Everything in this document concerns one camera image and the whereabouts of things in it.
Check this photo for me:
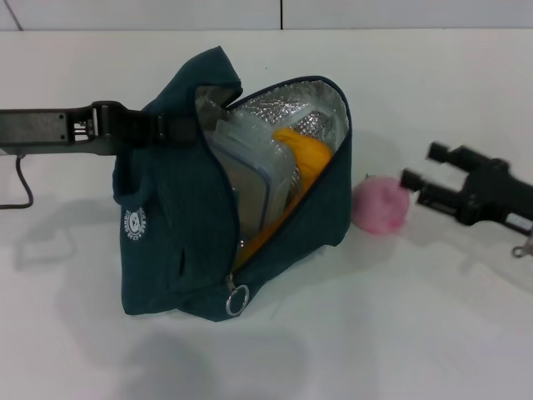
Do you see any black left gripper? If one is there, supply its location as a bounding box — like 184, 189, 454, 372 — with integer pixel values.
0, 105, 122, 158

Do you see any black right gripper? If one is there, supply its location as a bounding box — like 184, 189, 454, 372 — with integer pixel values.
400, 140, 533, 235

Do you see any pink peach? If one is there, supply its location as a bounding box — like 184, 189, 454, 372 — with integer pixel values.
352, 173, 411, 235

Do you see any dark teal insulated lunch bag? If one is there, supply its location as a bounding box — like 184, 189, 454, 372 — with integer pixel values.
112, 45, 352, 323

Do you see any clear plastic food container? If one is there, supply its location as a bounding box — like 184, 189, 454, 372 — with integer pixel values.
206, 103, 335, 235

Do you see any yellow banana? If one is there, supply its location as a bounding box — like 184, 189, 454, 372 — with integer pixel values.
232, 127, 335, 268

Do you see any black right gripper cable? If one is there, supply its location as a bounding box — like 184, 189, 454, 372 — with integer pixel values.
511, 236, 533, 258

